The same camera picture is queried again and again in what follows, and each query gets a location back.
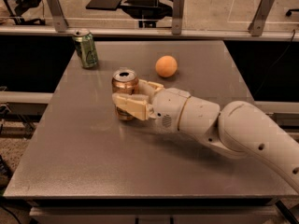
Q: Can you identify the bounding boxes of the middle metal bracket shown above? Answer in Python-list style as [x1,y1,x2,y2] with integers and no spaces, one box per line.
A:
[172,0,185,35]

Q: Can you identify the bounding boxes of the left metal bracket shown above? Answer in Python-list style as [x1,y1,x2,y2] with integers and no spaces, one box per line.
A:
[47,0,68,33]

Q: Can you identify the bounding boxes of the metal rail barrier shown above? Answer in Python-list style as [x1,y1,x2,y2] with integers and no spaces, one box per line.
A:
[0,25,299,42]

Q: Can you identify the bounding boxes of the black office chair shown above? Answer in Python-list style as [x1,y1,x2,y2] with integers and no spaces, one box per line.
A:
[86,0,175,28]

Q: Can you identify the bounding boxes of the orange ball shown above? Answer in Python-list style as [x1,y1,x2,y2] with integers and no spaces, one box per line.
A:
[155,55,178,77]

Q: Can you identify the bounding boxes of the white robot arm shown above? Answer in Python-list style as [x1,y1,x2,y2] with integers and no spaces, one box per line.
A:
[112,80,299,191]

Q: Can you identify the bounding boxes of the green soda can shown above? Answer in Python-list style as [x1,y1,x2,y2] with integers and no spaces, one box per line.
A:
[73,29,98,69]

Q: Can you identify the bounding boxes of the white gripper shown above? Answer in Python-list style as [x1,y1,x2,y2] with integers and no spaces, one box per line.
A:
[112,79,191,129]

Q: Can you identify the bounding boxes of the orange soda can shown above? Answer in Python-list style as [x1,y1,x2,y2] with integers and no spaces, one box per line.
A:
[111,68,140,121]

